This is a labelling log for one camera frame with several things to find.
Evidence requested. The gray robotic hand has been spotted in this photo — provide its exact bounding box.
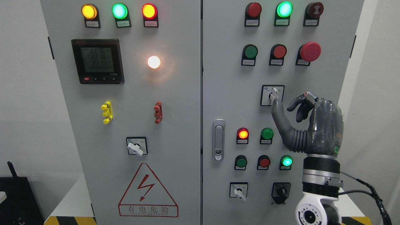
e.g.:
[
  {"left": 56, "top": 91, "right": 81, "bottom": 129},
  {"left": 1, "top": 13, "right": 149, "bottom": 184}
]
[{"left": 272, "top": 91, "right": 344, "bottom": 156}]

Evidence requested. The gray rotary switch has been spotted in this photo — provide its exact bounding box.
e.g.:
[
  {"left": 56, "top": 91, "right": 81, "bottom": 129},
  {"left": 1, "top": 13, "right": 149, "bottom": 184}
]
[
  {"left": 229, "top": 182, "right": 248, "bottom": 201},
  {"left": 260, "top": 85, "right": 285, "bottom": 106}
]

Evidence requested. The green lit button lower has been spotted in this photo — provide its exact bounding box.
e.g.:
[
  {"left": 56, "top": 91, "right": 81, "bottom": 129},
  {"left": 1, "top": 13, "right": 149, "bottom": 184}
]
[{"left": 279, "top": 155, "right": 293, "bottom": 171}]

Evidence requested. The green indicator lower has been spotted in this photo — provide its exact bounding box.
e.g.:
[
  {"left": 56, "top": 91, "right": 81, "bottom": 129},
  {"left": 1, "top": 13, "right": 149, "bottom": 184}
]
[{"left": 259, "top": 127, "right": 274, "bottom": 144}]

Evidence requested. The red push button lower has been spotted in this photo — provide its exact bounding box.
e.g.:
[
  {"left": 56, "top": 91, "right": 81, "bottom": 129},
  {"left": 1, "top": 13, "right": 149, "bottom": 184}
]
[{"left": 256, "top": 155, "right": 271, "bottom": 170}]

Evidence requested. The red push button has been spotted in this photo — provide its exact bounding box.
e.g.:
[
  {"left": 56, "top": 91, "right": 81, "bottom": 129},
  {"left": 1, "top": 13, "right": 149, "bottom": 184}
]
[
  {"left": 256, "top": 155, "right": 271, "bottom": 170},
  {"left": 269, "top": 44, "right": 287, "bottom": 66}
]

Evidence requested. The red lit indicator lower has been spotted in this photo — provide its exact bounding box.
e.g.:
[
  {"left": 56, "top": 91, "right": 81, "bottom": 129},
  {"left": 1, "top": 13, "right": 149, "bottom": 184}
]
[{"left": 236, "top": 127, "right": 249, "bottom": 144}]

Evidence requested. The green push button lower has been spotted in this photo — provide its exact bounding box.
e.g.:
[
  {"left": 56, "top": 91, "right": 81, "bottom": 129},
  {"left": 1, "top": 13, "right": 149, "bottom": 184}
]
[{"left": 234, "top": 155, "right": 248, "bottom": 171}]

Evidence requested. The green push button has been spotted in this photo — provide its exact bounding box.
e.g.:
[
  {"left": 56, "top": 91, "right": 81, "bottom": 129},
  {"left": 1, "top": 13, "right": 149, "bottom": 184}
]
[
  {"left": 241, "top": 44, "right": 258, "bottom": 66},
  {"left": 234, "top": 155, "right": 248, "bottom": 171}
]

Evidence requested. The red emergency stop button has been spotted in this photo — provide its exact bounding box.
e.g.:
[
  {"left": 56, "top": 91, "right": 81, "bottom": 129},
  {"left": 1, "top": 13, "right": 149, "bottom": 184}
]
[{"left": 295, "top": 42, "right": 322, "bottom": 66}]

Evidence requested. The red push button upper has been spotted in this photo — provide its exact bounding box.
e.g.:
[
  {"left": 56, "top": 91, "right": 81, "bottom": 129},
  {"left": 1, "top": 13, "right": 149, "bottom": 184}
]
[{"left": 269, "top": 44, "right": 287, "bottom": 66}]

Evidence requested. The green push button upper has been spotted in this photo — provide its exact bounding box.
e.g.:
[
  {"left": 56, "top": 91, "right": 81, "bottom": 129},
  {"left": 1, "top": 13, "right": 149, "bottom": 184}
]
[{"left": 241, "top": 44, "right": 258, "bottom": 66}]

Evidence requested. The dark red buzzer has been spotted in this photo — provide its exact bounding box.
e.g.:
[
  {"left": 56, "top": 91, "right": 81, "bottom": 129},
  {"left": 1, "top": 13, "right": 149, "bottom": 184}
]
[{"left": 303, "top": 2, "right": 324, "bottom": 27}]

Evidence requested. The green lit indicator top right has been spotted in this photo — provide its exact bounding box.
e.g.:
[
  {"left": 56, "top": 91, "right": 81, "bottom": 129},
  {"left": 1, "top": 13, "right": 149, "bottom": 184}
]
[{"left": 274, "top": 1, "right": 293, "bottom": 27}]

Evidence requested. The dark red indicator top right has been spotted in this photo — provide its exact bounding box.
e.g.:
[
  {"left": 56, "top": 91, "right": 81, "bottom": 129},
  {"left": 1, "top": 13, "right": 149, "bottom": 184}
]
[{"left": 244, "top": 2, "right": 262, "bottom": 27}]

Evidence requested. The gray electrical cabinet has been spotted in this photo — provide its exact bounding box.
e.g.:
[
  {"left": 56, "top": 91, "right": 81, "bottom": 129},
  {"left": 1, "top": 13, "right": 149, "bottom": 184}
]
[{"left": 40, "top": 0, "right": 364, "bottom": 225}]

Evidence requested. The red terminal connector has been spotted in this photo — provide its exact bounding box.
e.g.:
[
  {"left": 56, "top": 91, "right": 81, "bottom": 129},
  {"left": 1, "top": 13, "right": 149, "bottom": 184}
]
[{"left": 154, "top": 101, "right": 163, "bottom": 124}]

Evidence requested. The white glowing indicator light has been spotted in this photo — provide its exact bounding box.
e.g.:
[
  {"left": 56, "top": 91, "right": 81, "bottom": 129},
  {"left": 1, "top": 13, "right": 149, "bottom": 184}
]
[{"left": 147, "top": 56, "right": 161, "bottom": 69}]

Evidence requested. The red electrical hazard sticker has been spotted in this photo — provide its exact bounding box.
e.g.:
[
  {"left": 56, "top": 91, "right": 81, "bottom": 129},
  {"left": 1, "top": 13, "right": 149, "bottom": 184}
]
[{"left": 118, "top": 163, "right": 179, "bottom": 218}]

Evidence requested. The red indicator light left door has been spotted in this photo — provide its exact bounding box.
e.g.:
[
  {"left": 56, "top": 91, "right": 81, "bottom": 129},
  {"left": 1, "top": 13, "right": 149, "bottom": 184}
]
[{"left": 141, "top": 3, "right": 159, "bottom": 28}]

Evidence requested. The yellow terminal connector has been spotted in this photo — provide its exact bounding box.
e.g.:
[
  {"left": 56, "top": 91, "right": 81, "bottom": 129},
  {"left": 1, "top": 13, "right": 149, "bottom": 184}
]
[{"left": 101, "top": 101, "right": 113, "bottom": 124}]

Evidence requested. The black digital power meter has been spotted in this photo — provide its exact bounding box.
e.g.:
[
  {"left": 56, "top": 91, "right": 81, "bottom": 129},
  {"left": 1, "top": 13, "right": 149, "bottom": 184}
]
[{"left": 71, "top": 39, "right": 124, "bottom": 84}]

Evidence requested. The green indicator light left door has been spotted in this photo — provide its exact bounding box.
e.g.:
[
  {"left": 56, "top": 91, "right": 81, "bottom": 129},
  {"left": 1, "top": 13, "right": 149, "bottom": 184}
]
[{"left": 112, "top": 3, "right": 131, "bottom": 28}]

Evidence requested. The yellow indicator light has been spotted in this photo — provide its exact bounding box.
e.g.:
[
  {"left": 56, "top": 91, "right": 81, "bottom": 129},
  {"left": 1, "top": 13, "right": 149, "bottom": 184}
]
[{"left": 81, "top": 4, "right": 101, "bottom": 28}]

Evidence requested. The black box with antenna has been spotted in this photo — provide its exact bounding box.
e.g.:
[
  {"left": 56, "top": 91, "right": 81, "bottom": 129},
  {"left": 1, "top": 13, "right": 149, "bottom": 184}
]
[{"left": 0, "top": 161, "right": 44, "bottom": 225}]

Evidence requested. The black key selector switch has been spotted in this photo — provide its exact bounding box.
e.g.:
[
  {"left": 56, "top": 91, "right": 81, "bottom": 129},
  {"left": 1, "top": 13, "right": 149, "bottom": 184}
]
[{"left": 271, "top": 182, "right": 291, "bottom": 204}]

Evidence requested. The gray rotary switch bottom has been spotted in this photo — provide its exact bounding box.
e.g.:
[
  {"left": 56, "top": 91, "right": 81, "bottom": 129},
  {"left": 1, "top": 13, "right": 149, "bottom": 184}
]
[{"left": 229, "top": 182, "right": 248, "bottom": 201}]

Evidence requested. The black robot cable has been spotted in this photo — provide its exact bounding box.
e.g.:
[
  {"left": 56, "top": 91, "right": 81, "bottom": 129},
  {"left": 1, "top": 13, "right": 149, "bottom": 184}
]
[{"left": 337, "top": 171, "right": 392, "bottom": 225}]

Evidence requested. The silver door lock handle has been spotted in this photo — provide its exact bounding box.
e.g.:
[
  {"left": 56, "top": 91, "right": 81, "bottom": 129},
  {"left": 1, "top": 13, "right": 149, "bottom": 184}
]
[{"left": 212, "top": 119, "right": 225, "bottom": 161}]

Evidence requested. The gray rotary switch left door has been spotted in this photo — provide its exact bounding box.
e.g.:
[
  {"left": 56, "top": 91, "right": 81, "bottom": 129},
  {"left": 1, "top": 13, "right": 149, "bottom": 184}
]
[{"left": 126, "top": 137, "right": 148, "bottom": 157}]

